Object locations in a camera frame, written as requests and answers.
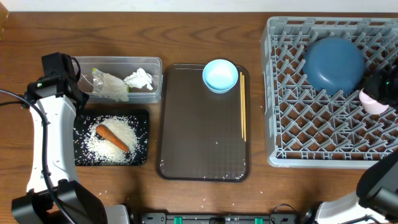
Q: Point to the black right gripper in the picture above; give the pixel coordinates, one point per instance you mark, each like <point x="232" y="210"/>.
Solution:
<point x="374" y="86"/>

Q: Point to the orange carrot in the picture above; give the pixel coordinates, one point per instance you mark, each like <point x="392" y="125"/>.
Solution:
<point x="107" y="134"/>

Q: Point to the white tissue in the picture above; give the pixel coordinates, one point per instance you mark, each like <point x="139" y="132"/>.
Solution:
<point x="139" y="79"/>

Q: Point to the light blue bowl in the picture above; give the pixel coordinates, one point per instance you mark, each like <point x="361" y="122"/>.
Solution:
<point x="220" y="75"/>

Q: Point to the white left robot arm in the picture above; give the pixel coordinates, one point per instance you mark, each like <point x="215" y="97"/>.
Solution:
<point x="54" y="194"/>

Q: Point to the white cup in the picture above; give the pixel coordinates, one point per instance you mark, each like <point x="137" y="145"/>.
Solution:
<point x="370" y="105"/>

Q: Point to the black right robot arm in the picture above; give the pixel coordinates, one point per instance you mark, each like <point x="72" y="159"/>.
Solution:
<point x="375" y="198"/>

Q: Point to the brown serving tray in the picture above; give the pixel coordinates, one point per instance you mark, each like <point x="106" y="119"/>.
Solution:
<point x="200" y="135"/>

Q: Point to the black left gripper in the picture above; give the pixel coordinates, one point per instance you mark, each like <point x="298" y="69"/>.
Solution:
<point x="85" y="98"/>

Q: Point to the wooden chopstick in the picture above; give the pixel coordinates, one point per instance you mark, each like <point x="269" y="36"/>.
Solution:
<point x="244" y="106"/>
<point x="241" y="104"/>

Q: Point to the white rice pile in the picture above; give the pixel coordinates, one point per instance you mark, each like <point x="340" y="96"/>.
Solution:
<point x="118" y="137"/>

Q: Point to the grey dishwasher rack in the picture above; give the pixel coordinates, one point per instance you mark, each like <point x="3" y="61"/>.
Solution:
<point x="305" y="127"/>

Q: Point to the foil snack wrapper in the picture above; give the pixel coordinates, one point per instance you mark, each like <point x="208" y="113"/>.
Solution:
<point x="109" y="86"/>

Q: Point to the clear plastic bin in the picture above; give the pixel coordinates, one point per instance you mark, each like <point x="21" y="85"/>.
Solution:
<point x="120" y="67"/>

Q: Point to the black rectangular tray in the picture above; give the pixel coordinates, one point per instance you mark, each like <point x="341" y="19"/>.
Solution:
<point x="143" y="124"/>

